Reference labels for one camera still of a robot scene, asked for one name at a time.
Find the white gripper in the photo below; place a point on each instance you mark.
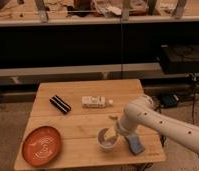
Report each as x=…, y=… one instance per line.
x=111, y=133

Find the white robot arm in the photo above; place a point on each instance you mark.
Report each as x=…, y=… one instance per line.
x=140, y=112

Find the orange ceramic bowl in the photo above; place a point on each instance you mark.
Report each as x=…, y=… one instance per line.
x=41, y=146

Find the orange toy carrot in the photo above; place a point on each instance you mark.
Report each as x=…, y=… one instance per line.
x=113, y=117

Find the blue grey sponge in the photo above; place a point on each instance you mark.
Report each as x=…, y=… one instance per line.
x=134, y=143

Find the black rectangular box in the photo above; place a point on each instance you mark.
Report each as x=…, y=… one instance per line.
x=60, y=104

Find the black box on shelf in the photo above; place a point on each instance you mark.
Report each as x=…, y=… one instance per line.
x=179, y=59

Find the metal shelf rack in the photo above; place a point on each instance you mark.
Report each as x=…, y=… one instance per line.
x=51, y=40

